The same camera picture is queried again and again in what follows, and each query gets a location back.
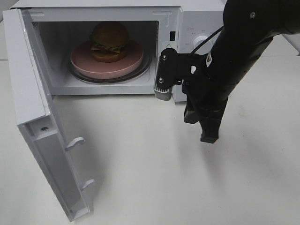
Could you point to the white microwave oven body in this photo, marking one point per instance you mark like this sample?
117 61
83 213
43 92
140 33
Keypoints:
64 24

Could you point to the burger with lettuce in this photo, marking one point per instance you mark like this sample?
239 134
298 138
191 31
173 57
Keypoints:
109 42

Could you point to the white microwave door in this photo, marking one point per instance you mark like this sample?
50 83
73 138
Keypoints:
36 115

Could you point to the glass microwave turntable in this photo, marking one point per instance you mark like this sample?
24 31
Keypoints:
145 68

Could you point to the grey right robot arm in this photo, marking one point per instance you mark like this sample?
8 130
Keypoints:
249 27

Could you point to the upper white power knob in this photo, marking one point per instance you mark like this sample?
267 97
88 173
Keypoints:
198 40

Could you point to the pink round plate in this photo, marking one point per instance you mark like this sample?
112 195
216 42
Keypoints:
132 47

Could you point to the white warning label sticker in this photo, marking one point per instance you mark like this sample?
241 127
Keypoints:
168 47

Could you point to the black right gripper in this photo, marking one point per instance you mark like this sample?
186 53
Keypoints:
187 69

